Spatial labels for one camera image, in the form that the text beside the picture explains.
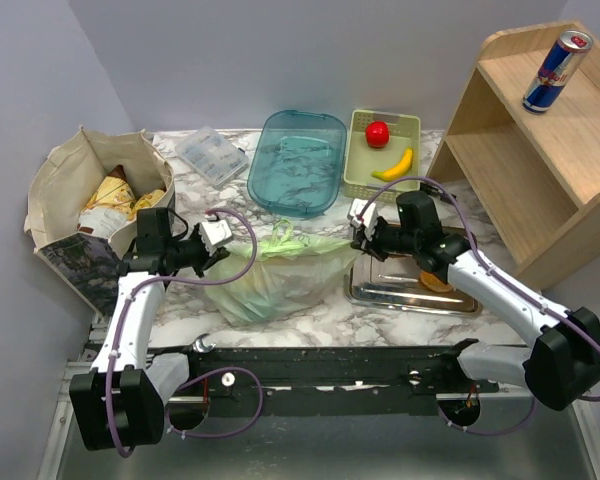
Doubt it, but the metal tray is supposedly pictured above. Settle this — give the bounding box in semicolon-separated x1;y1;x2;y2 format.
344;255;482;316

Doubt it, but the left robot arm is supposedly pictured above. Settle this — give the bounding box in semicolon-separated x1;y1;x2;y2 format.
69;207;233;453

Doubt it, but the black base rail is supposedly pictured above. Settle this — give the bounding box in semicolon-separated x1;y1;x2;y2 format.
175;346;499;418

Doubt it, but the clear plastic compartment box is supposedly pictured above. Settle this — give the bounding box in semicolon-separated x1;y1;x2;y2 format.
174;126;249;190

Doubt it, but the pale green plastic basket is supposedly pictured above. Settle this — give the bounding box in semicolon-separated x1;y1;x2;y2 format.
342;109;421;199

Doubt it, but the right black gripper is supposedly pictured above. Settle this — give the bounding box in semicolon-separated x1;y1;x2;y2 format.
354;215;421;262

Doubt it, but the purple cable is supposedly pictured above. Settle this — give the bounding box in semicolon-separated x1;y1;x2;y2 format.
103;207;259;459
357;175;600;402

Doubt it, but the red bull can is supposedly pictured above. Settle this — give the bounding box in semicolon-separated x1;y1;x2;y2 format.
522;30;594;114

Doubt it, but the wooden shelf unit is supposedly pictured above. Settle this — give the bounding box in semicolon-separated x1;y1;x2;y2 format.
428;20;600;289

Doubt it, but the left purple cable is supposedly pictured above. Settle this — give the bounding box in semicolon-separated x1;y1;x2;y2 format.
103;207;259;459

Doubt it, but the green plastic grocery bag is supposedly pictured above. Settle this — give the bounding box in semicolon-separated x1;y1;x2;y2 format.
205;219;361;326

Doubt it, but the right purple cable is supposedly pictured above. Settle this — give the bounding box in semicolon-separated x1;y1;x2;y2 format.
357;175;600;402

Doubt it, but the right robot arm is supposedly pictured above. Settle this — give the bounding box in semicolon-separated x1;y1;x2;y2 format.
348;191;600;411

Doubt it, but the red apple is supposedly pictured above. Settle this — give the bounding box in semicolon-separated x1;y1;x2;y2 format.
365;121;390;149

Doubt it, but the yellow banana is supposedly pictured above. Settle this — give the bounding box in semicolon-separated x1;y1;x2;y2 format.
371;147;414;182

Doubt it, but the glazed donut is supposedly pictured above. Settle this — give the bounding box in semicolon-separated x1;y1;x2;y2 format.
419;271;454;293

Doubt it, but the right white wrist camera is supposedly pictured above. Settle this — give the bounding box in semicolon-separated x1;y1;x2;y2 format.
347;198;379;236

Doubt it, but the teal transparent plastic container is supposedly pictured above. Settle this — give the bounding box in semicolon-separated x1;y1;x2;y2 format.
247;110;347;219

